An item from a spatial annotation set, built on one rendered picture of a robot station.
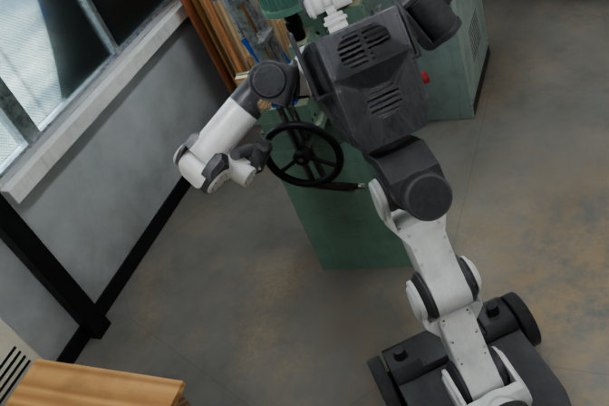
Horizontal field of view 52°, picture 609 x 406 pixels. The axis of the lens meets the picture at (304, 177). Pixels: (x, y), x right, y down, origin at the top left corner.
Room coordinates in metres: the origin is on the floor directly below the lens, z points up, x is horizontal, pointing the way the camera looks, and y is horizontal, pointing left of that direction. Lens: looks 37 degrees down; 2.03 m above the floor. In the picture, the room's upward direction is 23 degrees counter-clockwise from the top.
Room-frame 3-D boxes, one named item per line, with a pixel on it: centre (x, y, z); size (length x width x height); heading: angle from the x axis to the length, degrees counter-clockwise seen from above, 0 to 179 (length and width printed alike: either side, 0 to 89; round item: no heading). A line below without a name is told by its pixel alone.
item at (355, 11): (2.14, -0.41, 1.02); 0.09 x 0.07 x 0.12; 62
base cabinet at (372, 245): (2.15, -0.24, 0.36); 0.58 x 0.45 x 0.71; 152
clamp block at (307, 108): (1.88, -0.07, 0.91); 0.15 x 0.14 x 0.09; 62
